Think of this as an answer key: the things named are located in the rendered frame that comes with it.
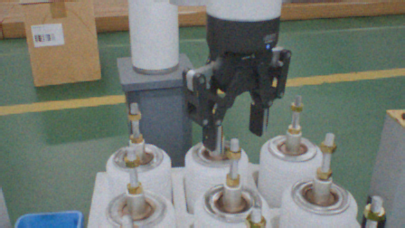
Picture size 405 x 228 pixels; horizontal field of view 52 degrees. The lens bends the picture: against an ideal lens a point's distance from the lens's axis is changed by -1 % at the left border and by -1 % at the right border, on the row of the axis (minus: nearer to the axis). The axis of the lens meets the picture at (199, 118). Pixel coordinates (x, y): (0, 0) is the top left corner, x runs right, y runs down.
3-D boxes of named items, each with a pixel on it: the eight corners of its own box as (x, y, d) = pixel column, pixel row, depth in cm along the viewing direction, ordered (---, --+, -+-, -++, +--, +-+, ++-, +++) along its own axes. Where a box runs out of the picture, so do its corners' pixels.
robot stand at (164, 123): (127, 175, 101) (116, 58, 87) (186, 167, 104) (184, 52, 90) (133, 214, 88) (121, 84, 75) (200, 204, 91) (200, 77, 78)
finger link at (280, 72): (287, 50, 46) (273, 99, 48) (296, 51, 48) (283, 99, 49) (269, 43, 48) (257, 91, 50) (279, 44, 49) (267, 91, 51)
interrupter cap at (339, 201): (353, 221, 50) (353, 216, 50) (289, 213, 51) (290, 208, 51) (346, 185, 57) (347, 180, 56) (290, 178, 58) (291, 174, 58)
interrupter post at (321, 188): (329, 204, 53) (334, 184, 51) (310, 203, 53) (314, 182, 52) (328, 194, 55) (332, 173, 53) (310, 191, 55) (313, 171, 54)
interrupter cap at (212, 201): (262, 227, 49) (263, 223, 49) (199, 223, 50) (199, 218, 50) (260, 188, 56) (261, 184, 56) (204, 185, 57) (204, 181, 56)
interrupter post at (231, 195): (240, 212, 52) (242, 190, 50) (221, 210, 52) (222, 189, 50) (241, 199, 54) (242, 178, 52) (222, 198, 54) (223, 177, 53)
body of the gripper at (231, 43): (237, 18, 37) (232, 113, 41) (300, 6, 41) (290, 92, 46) (187, 3, 42) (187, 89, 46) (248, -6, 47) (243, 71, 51)
